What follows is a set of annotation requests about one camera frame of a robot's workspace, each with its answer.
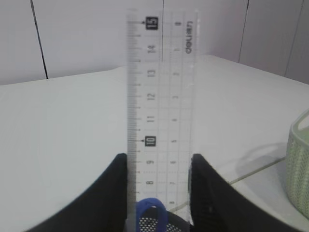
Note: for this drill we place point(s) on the blue capped scissors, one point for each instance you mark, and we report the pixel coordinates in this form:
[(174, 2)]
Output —
[(152, 207)]

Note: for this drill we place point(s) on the green plastic woven basket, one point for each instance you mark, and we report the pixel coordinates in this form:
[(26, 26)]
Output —
[(297, 166)]

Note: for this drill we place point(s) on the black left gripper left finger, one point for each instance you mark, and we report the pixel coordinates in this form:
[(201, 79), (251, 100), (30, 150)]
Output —
[(101, 208)]

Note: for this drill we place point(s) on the clear plastic ruler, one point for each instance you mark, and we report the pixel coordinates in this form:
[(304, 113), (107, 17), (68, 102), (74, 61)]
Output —
[(161, 68)]

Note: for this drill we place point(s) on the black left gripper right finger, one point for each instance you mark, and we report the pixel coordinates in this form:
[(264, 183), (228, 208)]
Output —
[(216, 206)]

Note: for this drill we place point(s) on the black mesh pen holder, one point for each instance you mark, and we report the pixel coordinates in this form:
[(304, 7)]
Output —
[(149, 221)]

